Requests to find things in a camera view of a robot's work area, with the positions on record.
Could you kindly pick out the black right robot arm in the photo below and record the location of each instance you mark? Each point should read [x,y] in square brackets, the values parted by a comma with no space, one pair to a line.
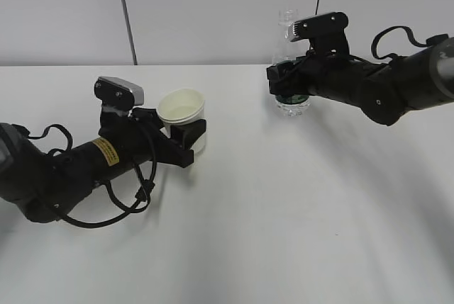
[383,92]

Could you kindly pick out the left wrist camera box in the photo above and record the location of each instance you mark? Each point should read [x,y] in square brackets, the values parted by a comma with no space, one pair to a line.
[118,93]

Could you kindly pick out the clear green-label water bottle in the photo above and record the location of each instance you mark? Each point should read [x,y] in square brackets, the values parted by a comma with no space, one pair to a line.
[286,51]

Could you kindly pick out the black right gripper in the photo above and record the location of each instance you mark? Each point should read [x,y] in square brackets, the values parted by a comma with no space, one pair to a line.
[334,77]

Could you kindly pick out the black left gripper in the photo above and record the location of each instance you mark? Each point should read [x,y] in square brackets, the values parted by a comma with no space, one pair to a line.
[137,136]

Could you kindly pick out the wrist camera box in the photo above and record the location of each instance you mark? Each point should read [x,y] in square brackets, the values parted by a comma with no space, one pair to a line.
[118,93]
[317,26]

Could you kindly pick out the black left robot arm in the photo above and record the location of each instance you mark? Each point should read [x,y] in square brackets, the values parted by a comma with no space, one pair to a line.
[47,186]

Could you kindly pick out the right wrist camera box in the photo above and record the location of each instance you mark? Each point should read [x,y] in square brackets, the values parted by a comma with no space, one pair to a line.
[317,26]

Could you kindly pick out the white paper cup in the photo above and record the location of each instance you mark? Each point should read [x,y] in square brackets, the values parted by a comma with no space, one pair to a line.
[181,107]

